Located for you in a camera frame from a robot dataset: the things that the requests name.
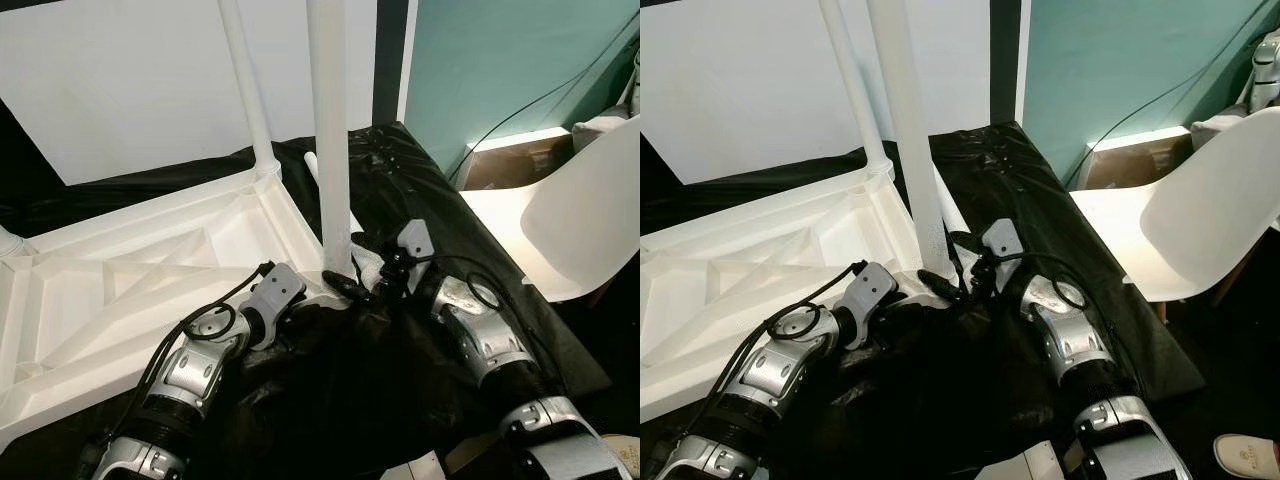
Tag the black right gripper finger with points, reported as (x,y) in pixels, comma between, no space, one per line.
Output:
(348,287)
(943,284)

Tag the white plastic table top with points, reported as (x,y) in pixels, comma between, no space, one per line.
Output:
(100,300)
(720,300)

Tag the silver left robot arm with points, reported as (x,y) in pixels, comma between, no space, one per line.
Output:
(775,375)
(190,375)

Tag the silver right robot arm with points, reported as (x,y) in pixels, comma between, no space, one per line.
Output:
(480,340)
(1070,340)

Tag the black plastic cover sheet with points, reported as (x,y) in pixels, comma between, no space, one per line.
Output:
(420,180)
(1010,180)

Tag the brown box with white rim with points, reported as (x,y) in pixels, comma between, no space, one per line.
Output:
(510,165)

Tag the white plastic shell chair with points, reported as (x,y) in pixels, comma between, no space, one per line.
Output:
(1200,220)
(580,220)

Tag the light grey cushion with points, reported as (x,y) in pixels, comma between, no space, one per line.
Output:
(600,133)
(1220,133)

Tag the large white board panel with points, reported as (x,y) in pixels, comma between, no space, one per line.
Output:
(130,90)
(740,90)

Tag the white shoe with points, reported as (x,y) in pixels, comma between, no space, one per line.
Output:
(1245,457)
(622,458)

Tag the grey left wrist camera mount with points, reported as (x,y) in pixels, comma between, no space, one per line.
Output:
(875,295)
(275,295)

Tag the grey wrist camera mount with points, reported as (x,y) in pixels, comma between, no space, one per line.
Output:
(1002,245)
(875,295)
(275,295)
(415,245)

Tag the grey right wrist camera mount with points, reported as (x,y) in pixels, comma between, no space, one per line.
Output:
(1002,245)
(415,245)

